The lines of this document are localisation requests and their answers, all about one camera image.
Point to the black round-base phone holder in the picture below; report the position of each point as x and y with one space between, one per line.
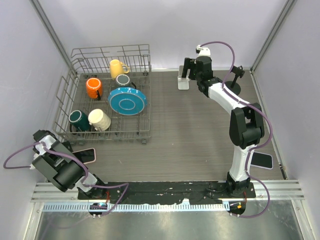
233 86

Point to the white phone stand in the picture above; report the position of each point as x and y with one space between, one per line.
182 83

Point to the cream ribbed cup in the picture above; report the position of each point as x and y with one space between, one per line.
99 120

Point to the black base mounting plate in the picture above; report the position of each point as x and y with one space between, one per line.
168 193

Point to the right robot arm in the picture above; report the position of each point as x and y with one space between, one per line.
246 126

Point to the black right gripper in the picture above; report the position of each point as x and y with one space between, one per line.
188 64

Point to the dark grey mug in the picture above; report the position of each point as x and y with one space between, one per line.
123 80

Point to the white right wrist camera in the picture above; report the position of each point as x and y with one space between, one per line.
202 51

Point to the pink-cased phone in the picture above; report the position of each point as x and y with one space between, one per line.
86 156

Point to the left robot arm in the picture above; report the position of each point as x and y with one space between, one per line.
63 172

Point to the yellow mug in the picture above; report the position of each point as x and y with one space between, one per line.
118 68

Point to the dark teal mug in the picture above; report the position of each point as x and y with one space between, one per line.
79 120

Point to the purple-cased phone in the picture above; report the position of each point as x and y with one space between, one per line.
262 160

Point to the grey wire dish rack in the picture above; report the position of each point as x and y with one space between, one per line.
94 62

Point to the orange mug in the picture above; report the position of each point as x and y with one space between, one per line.
94 88

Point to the blue plate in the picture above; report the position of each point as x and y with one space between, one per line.
127 101

